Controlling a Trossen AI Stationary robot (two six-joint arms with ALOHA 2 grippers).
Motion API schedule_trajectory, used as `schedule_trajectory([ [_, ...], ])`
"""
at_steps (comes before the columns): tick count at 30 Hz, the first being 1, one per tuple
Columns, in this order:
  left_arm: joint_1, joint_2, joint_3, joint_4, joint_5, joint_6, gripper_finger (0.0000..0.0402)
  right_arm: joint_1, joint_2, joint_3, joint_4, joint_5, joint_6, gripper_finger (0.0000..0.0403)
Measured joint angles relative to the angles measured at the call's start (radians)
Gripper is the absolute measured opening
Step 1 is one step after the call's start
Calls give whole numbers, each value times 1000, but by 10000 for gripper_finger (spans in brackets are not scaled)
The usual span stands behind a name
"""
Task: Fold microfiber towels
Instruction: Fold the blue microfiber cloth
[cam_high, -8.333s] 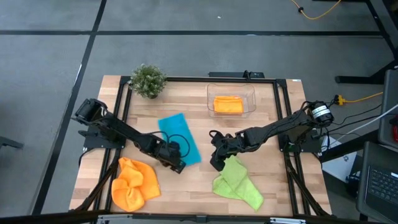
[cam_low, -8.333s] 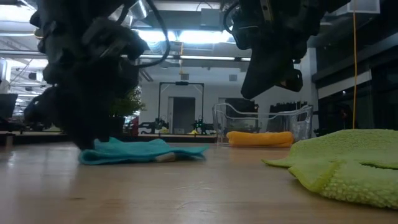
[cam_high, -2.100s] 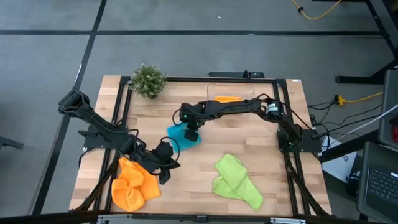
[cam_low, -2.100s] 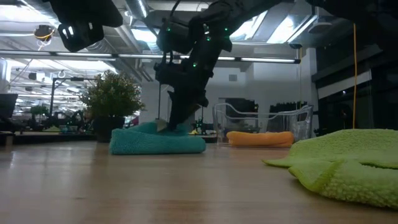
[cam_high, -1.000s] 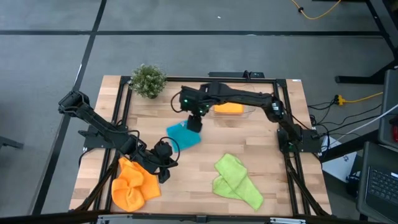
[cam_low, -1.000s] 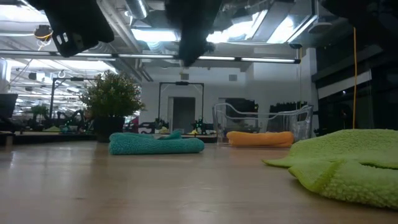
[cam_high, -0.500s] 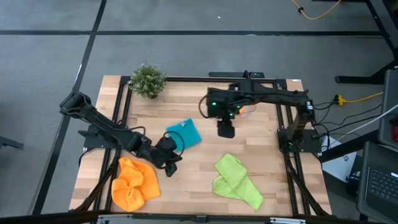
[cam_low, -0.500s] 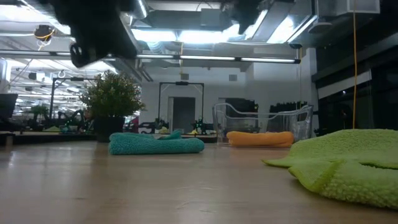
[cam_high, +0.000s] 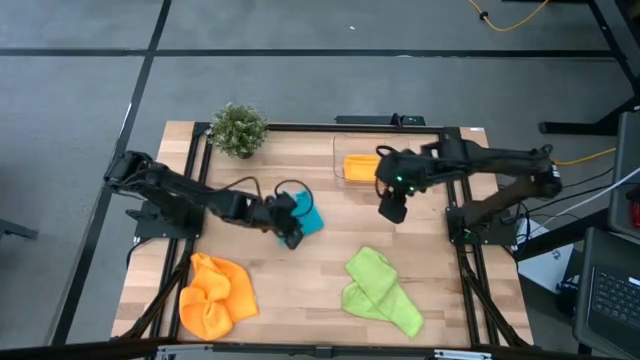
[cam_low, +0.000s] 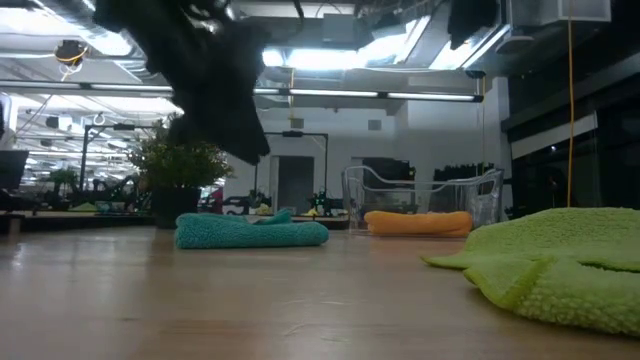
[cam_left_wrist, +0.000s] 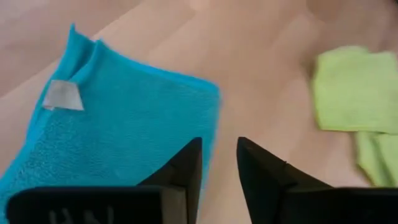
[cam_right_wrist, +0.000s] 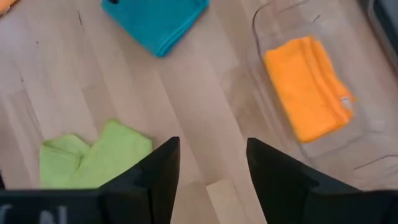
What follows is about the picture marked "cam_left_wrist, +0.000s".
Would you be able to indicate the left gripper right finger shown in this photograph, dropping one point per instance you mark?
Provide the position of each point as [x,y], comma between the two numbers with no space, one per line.
[280,193]

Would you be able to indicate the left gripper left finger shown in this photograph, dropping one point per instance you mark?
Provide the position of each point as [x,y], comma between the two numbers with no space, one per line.
[168,196]

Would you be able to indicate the teal microfiber towel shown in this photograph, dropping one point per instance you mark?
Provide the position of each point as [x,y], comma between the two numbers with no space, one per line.
[124,124]

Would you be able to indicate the green microfiber towel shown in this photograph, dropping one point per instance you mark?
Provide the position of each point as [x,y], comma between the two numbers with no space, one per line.
[351,93]

